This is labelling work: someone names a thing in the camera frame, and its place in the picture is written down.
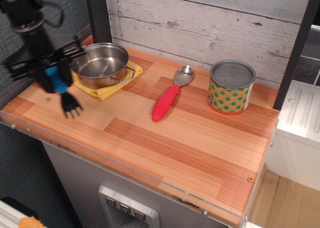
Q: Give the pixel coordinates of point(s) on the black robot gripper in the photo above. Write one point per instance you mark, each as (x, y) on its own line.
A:
(41, 51)

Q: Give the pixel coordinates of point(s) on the blue handled metal fork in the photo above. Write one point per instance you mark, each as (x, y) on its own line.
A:
(69, 104)

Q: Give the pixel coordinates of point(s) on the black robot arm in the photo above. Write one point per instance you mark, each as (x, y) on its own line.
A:
(49, 30)

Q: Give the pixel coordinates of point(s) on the stainless steel pot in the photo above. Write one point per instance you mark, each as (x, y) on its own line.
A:
(103, 65)

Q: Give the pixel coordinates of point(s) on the yellow folded cloth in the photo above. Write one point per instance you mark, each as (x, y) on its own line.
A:
(102, 94)

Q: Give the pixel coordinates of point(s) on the grey cabinet with button panel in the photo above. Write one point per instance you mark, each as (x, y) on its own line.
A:
(103, 199)

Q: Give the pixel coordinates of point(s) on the patterned can with grey lid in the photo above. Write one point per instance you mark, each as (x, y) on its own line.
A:
(230, 88)

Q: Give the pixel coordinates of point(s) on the dark vertical post left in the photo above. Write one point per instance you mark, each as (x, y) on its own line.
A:
(99, 21)

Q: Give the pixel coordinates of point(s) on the dark vertical post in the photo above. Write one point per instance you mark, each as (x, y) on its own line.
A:
(99, 21)
(301, 38)

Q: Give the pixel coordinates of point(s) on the red handled metal spoon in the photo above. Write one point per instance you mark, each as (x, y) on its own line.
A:
(182, 77)

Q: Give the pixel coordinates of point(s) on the dark vertical post right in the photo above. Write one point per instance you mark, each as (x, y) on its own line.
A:
(301, 38)

